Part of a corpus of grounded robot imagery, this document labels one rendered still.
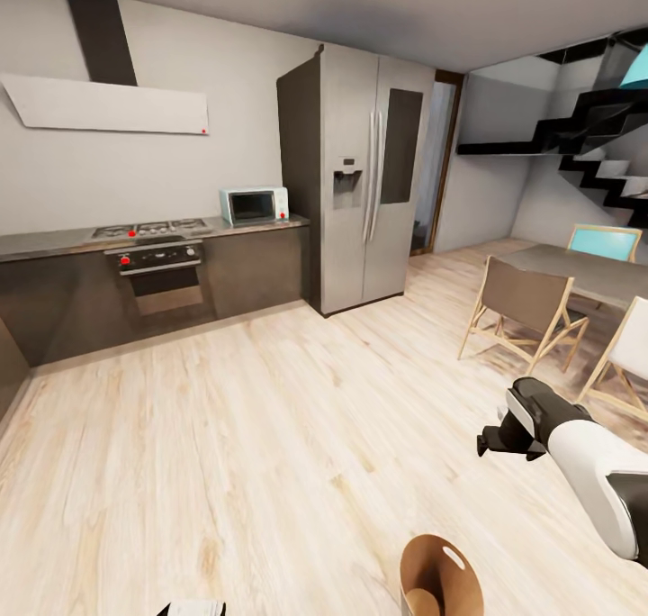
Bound trash can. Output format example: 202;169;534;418
400;534;485;616

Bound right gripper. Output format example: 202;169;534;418
477;420;547;462

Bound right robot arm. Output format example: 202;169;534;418
477;378;648;569

